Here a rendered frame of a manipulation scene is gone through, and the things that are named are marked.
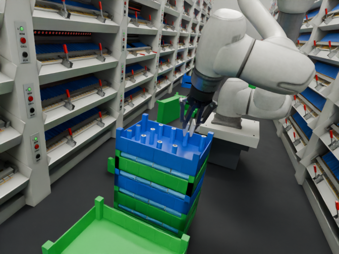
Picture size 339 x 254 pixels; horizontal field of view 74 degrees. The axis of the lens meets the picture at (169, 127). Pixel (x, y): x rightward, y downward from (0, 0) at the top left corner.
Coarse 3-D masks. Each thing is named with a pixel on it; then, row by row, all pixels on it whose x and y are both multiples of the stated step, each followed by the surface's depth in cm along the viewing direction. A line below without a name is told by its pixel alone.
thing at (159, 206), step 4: (120, 188) 86; (124, 192) 86; (128, 192) 85; (132, 196) 86; (136, 196) 84; (140, 196) 84; (140, 200) 85; (144, 200) 83; (148, 200) 83; (152, 204) 82; (156, 204) 81; (160, 204) 81; (160, 208) 82; (164, 208) 81; (168, 208) 80; (168, 212) 82; (172, 212) 80; (176, 212) 79; (180, 216) 79
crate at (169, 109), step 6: (174, 96) 196; (180, 96) 198; (156, 102) 179; (162, 102) 176; (168, 102) 181; (174, 102) 189; (162, 108) 178; (168, 108) 184; (174, 108) 192; (162, 114) 179; (168, 114) 187; (174, 114) 196; (162, 120) 182; (168, 120) 191
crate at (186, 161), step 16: (128, 128) 84; (144, 128) 94; (176, 128) 89; (128, 144) 76; (144, 144) 74; (176, 144) 88; (192, 144) 89; (208, 144) 80; (160, 160) 73; (176, 160) 71; (192, 160) 68
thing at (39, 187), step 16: (16, 0) 65; (16, 16) 66; (0, 32) 66; (32, 32) 73; (0, 48) 68; (16, 48) 69; (32, 48) 74; (16, 64) 70; (32, 64) 76; (16, 80) 71; (32, 80) 77; (0, 96) 75; (16, 96) 73; (16, 112) 75; (32, 128) 82; (32, 160) 85; (32, 176) 87; (48, 176) 96; (32, 192) 89; (48, 192) 98
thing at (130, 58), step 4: (140, 40) 195; (144, 40) 194; (148, 44) 195; (152, 44) 194; (152, 48) 195; (156, 48) 194; (128, 52) 140; (140, 52) 171; (144, 52) 178; (152, 52) 191; (128, 56) 148; (132, 56) 153; (136, 56) 158; (140, 56) 164; (144, 56) 172; (148, 56) 181; (152, 56) 192; (128, 60) 147; (132, 60) 154; (136, 60) 161; (140, 60) 169
